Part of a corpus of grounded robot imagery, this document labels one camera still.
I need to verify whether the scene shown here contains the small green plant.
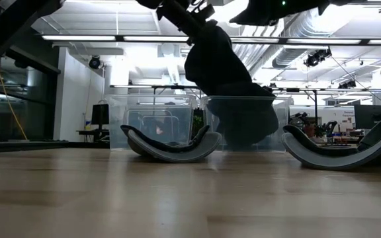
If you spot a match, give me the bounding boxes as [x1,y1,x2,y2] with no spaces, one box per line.
[192,114,205,139]

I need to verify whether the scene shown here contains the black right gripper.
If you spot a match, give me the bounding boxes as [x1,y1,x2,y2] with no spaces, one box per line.
[238,0,330,26]

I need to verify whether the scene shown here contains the black office desk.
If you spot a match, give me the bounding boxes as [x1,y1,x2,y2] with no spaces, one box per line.
[77,128,110,143]

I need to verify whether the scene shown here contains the black ceiling camera cluster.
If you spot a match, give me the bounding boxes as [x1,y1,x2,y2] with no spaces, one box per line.
[338,79,357,89]
[303,48,333,68]

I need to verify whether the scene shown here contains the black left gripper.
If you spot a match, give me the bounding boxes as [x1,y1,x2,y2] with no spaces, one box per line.
[157,0,218,46]

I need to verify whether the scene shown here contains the small black computer monitor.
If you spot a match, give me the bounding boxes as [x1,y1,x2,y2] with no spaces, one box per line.
[91,103,110,130]

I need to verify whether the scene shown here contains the black ceiling rail fixture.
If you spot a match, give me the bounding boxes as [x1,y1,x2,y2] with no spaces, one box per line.
[329,0,381,14]

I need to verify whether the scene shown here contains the yellow extension cable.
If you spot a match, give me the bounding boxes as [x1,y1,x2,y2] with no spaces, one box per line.
[0,61,28,141]

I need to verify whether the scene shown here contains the wide black computer monitor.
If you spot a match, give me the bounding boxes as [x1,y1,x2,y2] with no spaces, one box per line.
[354,104,381,130]

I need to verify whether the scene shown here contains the overhead LED light bar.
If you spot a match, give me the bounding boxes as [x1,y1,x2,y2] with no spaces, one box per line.
[41,34,381,46]

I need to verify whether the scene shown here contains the clear plastic bin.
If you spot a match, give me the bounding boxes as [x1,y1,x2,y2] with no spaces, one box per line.
[107,94,198,153]
[200,95,292,153]

